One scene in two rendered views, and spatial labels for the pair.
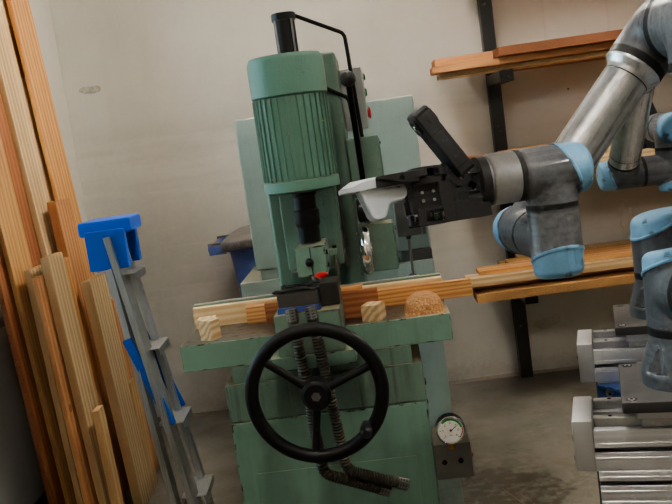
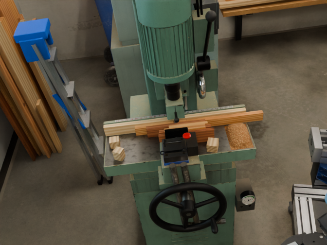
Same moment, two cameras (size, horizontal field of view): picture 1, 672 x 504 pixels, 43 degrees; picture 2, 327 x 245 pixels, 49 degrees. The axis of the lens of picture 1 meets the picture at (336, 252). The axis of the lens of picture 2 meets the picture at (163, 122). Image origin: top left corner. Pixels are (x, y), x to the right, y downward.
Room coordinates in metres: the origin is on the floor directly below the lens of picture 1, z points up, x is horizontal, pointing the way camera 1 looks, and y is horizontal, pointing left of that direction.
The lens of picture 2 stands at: (0.88, 0.15, 1.94)
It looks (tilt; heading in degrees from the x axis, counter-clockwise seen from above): 41 degrees down; 358
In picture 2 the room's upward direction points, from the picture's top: 8 degrees counter-clockwise
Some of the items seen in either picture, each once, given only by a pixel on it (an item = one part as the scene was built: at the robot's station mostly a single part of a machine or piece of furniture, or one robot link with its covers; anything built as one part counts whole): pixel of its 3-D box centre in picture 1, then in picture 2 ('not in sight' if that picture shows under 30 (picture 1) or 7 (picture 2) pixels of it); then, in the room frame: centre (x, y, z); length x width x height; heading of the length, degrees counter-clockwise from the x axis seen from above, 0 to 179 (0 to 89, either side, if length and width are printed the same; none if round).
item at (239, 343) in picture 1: (317, 337); (178, 152); (1.90, 0.07, 0.87); 0.61 x 0.30 x 0.06; 86
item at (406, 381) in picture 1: (331, 359); (177, 133); (2.13, 0.05, 0.76); 0.57 x 0.45 x 0.09; 176
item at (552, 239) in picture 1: (551, 238); not in sight; (1.26, -0.32, 1.11); 0.11 x 0.08 x 0.11; 8
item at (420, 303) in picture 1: (423, 300); (238, 132); (1.90, -0.18, 0.92); 0.14 x 0.09 x 0.04; 176
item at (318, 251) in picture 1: (314, 260); (174, 102); (2.02, 0.05, 1.03); 0.14 x 0.07 x 0.09; 176
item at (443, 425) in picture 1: (450, 431); (247, 198); (1.78, -0.19, 0.65); 0.06 x 0.04 x 0.08; 86
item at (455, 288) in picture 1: (358, 300); (198, 123); (2.00, -0.04, 0.92); 0.54 x 0.02 x 0.04; 86
